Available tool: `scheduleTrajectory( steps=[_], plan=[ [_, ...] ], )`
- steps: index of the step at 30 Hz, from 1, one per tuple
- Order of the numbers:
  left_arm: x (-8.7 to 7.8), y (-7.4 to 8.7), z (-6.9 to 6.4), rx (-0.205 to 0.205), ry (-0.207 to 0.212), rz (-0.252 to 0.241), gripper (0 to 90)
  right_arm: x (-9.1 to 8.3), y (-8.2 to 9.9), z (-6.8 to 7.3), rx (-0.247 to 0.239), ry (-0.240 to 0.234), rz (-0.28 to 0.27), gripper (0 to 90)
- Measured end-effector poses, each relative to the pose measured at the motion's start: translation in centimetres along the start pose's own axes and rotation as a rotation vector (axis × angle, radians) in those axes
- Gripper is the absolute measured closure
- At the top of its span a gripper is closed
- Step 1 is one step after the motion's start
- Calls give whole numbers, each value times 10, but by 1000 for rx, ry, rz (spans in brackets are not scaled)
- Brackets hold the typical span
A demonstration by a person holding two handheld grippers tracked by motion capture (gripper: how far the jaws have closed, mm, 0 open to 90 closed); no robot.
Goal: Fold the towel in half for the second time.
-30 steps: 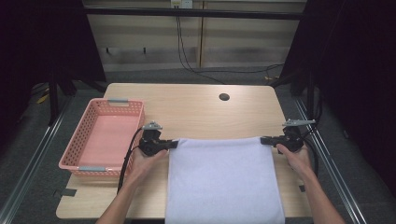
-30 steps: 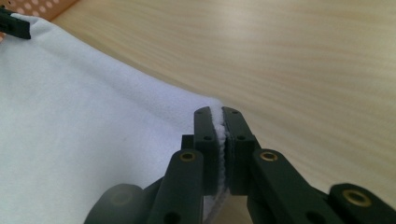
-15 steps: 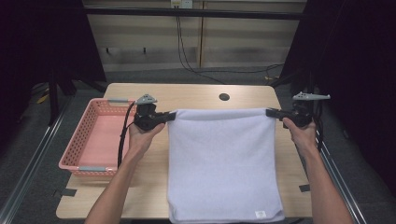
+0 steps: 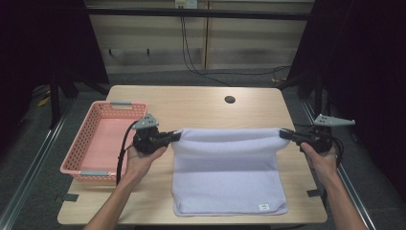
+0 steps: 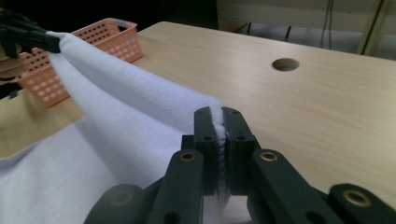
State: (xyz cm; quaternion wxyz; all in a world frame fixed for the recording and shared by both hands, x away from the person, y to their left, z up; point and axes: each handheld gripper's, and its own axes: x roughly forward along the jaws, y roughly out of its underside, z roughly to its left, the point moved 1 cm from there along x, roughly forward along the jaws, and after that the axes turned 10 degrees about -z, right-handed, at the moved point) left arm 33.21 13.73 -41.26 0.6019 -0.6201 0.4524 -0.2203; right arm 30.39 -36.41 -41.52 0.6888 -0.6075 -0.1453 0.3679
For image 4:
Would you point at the person's left hand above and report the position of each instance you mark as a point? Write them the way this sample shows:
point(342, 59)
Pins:
point(140, 166)

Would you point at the dark curtain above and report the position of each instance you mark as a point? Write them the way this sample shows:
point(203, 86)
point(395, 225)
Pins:
point(367, 64)
point(38, 38)

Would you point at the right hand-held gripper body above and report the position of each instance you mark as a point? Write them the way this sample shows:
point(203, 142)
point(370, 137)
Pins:
point(320, 139)

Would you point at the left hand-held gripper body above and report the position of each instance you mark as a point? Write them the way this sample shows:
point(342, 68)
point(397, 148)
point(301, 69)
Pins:
point(148, 140)

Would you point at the white wall socket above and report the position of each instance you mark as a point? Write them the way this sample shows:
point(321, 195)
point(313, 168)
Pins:
point(186, 4)

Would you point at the aluminium floor rail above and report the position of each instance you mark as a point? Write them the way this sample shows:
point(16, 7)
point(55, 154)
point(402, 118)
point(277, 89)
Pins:
point(349, 188)
point(32, 169)

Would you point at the pink plastic basket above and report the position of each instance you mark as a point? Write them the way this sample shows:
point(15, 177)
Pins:
point(95, 150)

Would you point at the grey tape piece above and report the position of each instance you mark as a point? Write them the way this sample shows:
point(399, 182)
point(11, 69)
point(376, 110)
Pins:
point(314, 193)
point(71, 197)

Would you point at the black horizontal bar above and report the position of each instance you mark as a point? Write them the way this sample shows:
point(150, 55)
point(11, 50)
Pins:
point(143, 12)

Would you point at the black metal stand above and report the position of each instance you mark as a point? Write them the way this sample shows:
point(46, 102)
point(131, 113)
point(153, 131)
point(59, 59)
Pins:
point(317, 99)
point(55, 102)

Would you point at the person's right hand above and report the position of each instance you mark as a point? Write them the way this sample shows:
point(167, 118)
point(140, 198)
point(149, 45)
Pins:
point(324, 164)

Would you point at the white towel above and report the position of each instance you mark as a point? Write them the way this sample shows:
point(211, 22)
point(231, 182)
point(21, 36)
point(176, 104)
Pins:
point(226, 179)

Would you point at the yellow floor item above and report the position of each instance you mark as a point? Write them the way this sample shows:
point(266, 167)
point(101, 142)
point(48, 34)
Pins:
point(43, 101)

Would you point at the small black wall hook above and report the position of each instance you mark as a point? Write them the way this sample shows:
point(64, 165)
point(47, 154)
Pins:
point(110, 51)
point(148, 51)

